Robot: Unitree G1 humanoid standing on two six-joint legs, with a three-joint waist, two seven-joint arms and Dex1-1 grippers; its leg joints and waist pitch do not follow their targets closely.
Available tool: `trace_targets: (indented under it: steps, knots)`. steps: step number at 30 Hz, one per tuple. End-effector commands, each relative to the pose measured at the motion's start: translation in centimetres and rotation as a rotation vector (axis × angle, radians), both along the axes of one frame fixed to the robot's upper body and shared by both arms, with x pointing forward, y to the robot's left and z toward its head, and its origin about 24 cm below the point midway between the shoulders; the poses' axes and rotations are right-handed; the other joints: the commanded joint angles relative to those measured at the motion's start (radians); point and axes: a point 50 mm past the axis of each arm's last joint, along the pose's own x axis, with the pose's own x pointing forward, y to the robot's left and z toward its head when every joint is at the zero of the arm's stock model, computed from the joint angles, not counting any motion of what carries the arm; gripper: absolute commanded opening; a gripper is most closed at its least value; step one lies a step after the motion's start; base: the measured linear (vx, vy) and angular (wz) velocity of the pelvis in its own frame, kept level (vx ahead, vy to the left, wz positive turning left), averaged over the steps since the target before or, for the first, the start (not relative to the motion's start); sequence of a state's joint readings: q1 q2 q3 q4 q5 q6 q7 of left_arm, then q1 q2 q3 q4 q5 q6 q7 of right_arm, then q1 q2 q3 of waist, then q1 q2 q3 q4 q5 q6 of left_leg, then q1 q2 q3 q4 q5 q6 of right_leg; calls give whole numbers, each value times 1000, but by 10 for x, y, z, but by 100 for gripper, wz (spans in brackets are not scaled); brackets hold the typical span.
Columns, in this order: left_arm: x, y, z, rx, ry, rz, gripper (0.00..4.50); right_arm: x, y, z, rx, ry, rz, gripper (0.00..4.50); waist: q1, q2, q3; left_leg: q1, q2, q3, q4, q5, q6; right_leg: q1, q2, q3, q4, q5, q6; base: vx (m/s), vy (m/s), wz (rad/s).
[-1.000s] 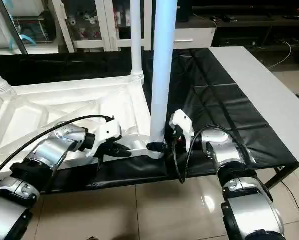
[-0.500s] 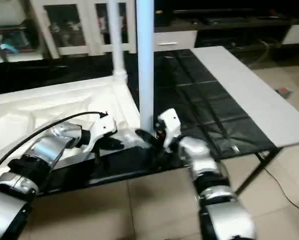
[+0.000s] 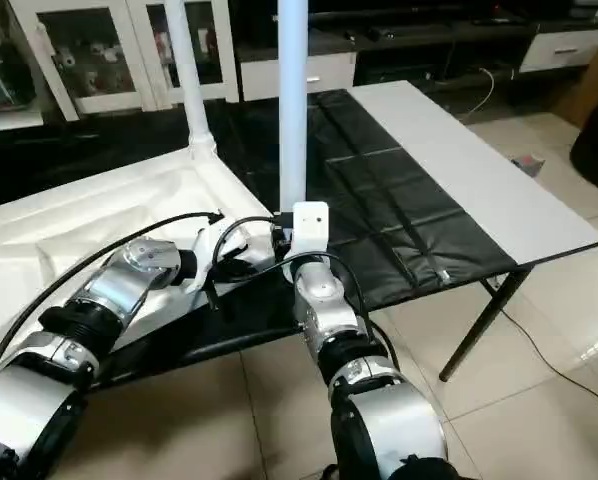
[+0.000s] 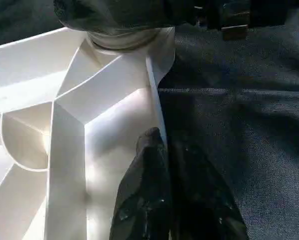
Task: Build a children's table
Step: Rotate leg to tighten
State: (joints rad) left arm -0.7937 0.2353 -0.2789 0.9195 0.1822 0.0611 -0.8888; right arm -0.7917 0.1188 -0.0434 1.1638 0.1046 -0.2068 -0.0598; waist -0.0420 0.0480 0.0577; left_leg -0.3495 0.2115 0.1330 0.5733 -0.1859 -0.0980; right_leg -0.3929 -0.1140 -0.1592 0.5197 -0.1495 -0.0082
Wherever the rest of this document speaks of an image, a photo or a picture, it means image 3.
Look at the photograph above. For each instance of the white plastic table leg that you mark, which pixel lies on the white plastic table leg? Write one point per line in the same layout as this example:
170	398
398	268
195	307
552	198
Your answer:
293	100
189	75

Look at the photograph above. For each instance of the white plastic table top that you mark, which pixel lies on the white plastic table top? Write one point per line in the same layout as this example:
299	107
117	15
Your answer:
69	220

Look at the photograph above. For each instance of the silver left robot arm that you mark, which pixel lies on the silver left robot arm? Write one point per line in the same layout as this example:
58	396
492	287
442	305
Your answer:
89	320

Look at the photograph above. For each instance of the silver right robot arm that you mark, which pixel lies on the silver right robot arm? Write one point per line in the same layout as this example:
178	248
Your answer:
349	350

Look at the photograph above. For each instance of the black work mat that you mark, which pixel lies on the black work mat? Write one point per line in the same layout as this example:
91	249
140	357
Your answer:
399	200

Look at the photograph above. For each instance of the white drawer unit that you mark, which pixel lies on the white drawer unit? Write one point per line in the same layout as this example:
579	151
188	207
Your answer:
309	72
569	48

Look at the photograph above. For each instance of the black metal stand leg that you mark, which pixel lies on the black metal stand leg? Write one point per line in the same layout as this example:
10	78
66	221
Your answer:
479	320

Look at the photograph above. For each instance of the white glass door cabinet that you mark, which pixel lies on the white glass door cabinet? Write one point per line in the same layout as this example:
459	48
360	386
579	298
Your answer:
109	55

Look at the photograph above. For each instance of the white drawer cabinet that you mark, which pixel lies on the white drawer cabinet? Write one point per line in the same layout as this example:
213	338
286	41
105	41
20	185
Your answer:
429	35

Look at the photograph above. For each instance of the small grey pink object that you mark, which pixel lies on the small grey pink object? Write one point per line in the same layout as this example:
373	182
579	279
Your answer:
529	164

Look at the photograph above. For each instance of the brown cardboard box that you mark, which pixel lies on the brown cardboard box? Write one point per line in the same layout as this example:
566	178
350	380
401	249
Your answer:
589	90

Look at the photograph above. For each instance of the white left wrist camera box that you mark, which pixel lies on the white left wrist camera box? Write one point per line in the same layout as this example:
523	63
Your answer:
224	250

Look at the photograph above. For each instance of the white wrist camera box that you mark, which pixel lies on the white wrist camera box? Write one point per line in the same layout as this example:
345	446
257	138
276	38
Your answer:
224	250
311	228

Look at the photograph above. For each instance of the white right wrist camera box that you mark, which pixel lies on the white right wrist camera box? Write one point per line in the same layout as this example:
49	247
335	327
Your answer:
311	228

